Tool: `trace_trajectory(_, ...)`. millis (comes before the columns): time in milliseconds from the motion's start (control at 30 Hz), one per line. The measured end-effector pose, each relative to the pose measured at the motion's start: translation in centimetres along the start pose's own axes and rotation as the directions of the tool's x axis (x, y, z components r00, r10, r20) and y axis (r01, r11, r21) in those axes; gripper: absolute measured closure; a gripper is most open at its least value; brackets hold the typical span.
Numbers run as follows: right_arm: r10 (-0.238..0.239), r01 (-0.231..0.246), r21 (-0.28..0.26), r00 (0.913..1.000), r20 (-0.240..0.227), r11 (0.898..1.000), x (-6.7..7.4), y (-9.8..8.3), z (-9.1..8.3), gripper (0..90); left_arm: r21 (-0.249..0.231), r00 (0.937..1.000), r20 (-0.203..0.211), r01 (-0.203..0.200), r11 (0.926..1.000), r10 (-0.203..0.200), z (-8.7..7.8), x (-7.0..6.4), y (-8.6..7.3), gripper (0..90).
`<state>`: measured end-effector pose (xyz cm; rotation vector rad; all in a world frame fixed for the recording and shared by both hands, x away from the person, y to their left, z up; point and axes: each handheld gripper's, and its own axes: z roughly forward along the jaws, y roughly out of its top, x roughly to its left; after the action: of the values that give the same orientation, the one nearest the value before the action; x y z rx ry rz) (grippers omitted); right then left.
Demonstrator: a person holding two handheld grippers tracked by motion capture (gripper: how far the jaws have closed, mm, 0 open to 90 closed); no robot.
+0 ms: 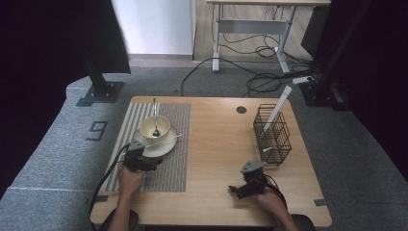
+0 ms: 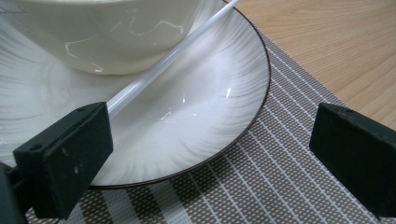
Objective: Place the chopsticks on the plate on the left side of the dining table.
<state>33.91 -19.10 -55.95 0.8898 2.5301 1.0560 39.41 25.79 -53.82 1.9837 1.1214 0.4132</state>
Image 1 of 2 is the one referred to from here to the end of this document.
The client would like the person's left leg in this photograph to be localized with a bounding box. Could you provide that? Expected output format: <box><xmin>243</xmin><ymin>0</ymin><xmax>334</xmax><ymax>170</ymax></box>
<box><xmin>101</xmin><ymin>207</ymin><xmax>140</xmax><ymax>231</ymax></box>

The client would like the person's right hand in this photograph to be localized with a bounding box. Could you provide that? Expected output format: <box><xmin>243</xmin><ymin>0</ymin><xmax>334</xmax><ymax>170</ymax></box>
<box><xmin>255</xmin><ymin>191</ymin><xmax>288</xmax><ymax>221</ymax></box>

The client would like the person's leg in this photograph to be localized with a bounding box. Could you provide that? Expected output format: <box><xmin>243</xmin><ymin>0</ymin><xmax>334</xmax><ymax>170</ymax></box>
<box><xmin>293</xmin><ymin>214</ymin><xmax>317</xmax><ymax>231</ymax></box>
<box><xmin>101</xmin><ymin>207</ymin><xmax>140</xmax><ymax>231</ymax></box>

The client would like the long black floor cable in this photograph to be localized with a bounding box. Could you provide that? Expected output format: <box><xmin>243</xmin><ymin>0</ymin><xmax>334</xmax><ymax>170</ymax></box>
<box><xmin>180</xmin><ymin>57</ymin><xmax>258</xmax><ymax>97</ymax></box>

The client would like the person's right leg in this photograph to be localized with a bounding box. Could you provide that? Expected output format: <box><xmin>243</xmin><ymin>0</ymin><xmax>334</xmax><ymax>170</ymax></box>
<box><xmin>293</xmin><ymin>214</ymin><xmax>317</xmax><ymax>231</ymax></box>

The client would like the black curtain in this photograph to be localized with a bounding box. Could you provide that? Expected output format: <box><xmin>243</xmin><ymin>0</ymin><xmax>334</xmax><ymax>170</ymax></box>
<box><xmin>0</xmin><ymin>0</ymin><xmax>132</xmax><ymax>200</ymax></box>
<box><xmin>330</xmin><ymin>0</ymin><xmax>408</xmax><ymax>184</ymax></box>

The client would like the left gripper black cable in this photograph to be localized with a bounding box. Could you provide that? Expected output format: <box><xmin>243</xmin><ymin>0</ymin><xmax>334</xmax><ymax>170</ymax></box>
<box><xmin>89</xmin><ymin>142</ymin><xmax>131</xmax><ymax>231</ymax></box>

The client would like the long flat white stick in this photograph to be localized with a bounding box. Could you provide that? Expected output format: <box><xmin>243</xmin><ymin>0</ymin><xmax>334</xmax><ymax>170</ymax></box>
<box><xmin>261</xmin><ymin>85</ymin><xmax>293</xmax><ymax>134</ymax></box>

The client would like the white power strip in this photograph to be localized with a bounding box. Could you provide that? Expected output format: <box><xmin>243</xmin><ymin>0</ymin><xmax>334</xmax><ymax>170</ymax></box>
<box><xmin>292</xmin><ymin>75</ymin><xmax>316</xmax><ymax>86</ymax></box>

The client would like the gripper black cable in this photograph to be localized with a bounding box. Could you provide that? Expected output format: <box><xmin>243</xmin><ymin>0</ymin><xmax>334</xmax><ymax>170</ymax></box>
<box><xmin>265</xmin><ymin>174</ymin><xmax>289</xmax><ymax>210</ymax></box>
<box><xmin>89</xmin><ymin>142</ymin><xmax>131</xmax><ymax>231</ymax></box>

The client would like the cream round plate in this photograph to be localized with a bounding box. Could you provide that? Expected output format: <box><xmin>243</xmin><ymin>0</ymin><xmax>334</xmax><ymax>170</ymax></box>
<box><xmin>132</xmin><ymin>124</ymin><xmax>178</xmax><ymax>158</ymax></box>

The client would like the grey striped placemat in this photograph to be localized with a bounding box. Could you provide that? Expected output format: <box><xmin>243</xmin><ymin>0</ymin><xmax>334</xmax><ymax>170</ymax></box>
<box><xmin>99</xmin><ymin>101</ymin><xmax>191</xmax><ymax>193</ymax></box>

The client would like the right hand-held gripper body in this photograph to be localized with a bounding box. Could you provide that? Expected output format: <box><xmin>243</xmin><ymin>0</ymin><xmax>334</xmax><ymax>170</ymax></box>
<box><xmin>238</xmin><ymin>160</ymin><xmax>269</xmax><ymax>200</ymax></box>

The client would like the tangle of black floor cables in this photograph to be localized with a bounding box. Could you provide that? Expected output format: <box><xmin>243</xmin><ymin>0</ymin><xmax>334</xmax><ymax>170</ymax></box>
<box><xmin>211</xmin><ymin>4</ymin><xmax>321</xmax><ymax>99</ymax></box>

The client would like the grey tape floor numeral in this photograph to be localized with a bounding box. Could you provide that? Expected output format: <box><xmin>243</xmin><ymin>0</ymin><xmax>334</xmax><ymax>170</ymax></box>
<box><xmin>86</xmin><ymin>120</ymin><xmax>109</xmax><ymax>142</ymax></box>

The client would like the cream bowl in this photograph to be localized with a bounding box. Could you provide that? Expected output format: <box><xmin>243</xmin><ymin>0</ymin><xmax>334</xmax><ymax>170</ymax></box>
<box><xmin>139</xmin><ymin>115</ymin><xmax>171</xmax><ymax>141</ymax></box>

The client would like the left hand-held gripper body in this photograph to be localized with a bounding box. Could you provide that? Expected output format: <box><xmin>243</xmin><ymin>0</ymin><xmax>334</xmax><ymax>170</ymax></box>
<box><xmin>122</xmin><ymin>140</ymin><xmax>152</xmax><ymax>173</ymax></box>

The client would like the person's left hand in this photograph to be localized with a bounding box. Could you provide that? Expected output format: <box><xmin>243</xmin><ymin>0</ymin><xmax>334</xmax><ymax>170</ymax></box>
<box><xmin>115</xmin><ymin>162</ymin><xmax>148</xmax><ymax>199</ymax></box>

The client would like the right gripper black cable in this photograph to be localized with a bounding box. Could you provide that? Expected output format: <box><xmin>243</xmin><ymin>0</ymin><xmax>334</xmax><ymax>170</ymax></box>
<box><xmin>265</xmin><ymin>174</ymin><xmax>289</xmax><ymax>210</ymax></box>

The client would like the black flat panel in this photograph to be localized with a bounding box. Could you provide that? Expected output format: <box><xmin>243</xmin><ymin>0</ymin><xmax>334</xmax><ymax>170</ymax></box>
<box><xmin>301</xmin><ymin>4</ymin><xmax>331</xmax><ymax>61</ymax></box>

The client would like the black metal stand with base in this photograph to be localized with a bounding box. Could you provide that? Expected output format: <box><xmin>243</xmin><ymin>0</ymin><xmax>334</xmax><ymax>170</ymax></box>
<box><xmin>76</xmin><ymin>47</ymin><xmax>125</xmax><ymax>108</ymax></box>
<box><xmin>299</xmin><ymin>0</ymin><xmax>374</xmax><ymax>113</ymax></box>

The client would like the black wire basket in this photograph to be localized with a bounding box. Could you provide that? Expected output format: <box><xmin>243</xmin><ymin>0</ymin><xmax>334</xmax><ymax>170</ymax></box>
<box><xmin>252</xmin><ymin>103</ymin><xmax>293</xmax><ymax>167</ymax></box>

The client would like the metal spoon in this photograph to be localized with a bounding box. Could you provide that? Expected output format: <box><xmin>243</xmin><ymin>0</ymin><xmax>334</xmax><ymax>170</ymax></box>
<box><xmin>151</xmin><ymin>97</ymin><xmax>162</xmax><ymax>139</ymax></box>

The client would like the white standing desk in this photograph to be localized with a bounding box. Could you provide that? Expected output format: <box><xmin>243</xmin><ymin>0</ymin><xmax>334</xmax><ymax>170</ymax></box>
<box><xmin>205</xmin><ymin>0</ymin><xmax>332</xmax><ymax>75</ymax></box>

